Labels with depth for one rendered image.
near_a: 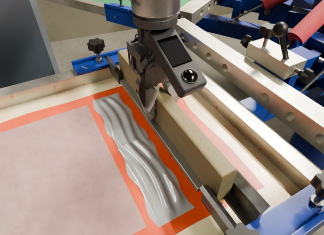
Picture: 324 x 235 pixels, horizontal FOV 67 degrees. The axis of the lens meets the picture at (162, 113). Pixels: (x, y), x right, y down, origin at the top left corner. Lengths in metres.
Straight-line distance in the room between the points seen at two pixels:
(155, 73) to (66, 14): 2.79
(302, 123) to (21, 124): 0.60
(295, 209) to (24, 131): 0.55
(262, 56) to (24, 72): 0.71
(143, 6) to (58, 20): 2.85
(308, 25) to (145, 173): 0.58
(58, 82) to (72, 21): 2.55
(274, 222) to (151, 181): 0.21
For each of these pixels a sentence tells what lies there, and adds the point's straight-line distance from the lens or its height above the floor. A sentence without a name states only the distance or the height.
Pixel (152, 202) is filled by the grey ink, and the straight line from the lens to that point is 0.44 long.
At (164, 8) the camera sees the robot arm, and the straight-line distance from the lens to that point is 0.38.
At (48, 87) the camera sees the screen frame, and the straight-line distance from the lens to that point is 0.69.
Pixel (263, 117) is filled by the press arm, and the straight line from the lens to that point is 0.73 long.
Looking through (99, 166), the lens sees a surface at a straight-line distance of 0.50.
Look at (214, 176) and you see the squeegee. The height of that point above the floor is 1.04.
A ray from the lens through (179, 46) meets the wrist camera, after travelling 0.40.
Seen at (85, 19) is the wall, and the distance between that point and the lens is 3.21.
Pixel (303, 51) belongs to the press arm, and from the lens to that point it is 0.75.
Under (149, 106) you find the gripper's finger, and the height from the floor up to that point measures 1.05.
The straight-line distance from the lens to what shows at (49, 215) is 0.48.
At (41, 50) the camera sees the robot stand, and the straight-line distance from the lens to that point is 0.87.
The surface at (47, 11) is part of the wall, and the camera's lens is 3.17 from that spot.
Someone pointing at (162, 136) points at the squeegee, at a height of 0.99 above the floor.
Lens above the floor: 1.35
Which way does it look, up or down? 43 degrees down
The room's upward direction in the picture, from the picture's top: straight up
